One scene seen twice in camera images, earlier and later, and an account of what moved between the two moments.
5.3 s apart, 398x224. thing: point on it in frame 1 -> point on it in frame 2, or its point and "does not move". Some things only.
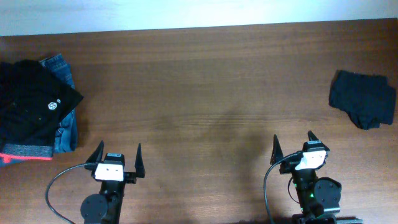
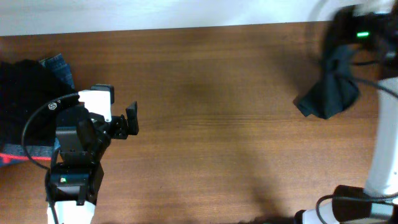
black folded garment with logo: (32, 103) does not move
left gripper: (131, 177) -> (123, 126)
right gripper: (290, 165) -> (351, 18)
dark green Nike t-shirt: (369, 99) -> (335, 93)
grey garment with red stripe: (18, 151) does not move
